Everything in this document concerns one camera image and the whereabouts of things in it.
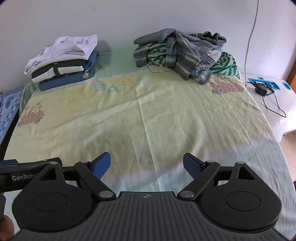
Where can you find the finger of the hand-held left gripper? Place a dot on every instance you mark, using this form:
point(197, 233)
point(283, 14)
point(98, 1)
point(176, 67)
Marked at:
point(52, 160)

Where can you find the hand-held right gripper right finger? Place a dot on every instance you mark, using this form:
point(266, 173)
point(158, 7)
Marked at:
point(192, 165)

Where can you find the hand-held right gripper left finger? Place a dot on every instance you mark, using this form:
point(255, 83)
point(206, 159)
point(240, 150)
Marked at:
point(101, 165)

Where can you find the grey striped knit sweater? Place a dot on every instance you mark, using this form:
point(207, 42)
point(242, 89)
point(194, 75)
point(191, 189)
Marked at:
point(182, 53)

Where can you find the person's left hand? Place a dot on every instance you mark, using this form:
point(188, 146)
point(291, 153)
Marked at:
point(8, 228)

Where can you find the yellow green printed bed sheet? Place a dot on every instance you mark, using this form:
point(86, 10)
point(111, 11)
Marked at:
point(161, 115)

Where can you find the blue patterned cloth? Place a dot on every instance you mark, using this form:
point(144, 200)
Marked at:
point(9, 106)

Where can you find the blue folded garment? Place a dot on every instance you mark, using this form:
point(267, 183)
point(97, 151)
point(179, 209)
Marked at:
point(69, 80)

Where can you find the dark green white folded shirt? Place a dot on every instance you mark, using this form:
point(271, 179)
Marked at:
point(60, 69)

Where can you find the black power adapter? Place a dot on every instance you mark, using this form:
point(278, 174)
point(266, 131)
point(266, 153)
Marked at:
point(261, 89)

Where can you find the white table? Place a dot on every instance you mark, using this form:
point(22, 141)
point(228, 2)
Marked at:
point(277, 104)

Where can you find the green striped shirt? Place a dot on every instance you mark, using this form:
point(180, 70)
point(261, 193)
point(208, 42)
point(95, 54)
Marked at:
point(225, 64)

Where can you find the blue plastic holder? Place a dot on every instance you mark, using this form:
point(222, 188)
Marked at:
point(270, 83)

